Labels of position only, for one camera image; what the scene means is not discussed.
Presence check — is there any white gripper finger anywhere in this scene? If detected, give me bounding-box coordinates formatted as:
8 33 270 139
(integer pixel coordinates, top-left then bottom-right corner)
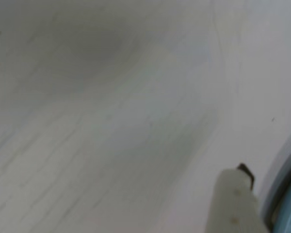
205 163 270 233

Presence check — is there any blue round dish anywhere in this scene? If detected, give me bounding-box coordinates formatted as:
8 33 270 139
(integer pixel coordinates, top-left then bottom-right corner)
262 132 291 233

